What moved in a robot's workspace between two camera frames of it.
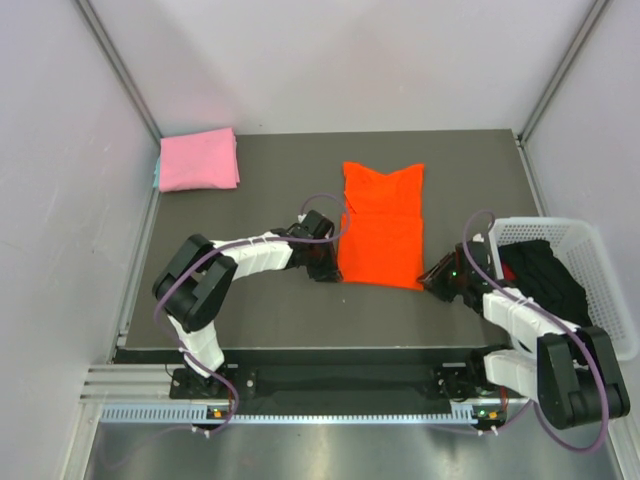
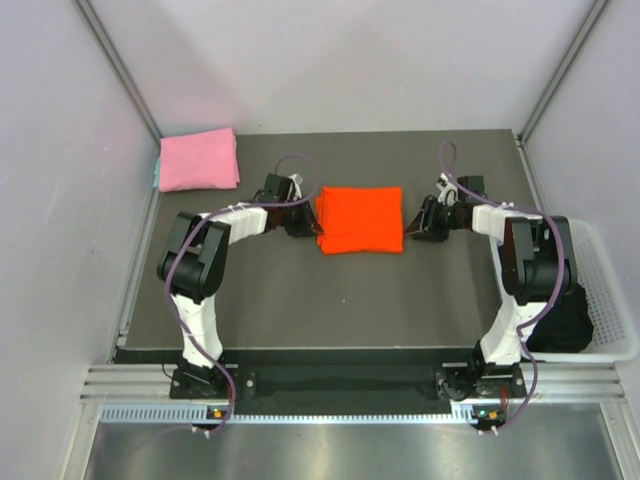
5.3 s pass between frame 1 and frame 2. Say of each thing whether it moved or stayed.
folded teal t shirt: stayed
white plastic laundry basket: stayed
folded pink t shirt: stayed
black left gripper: moved
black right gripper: moved
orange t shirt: moved
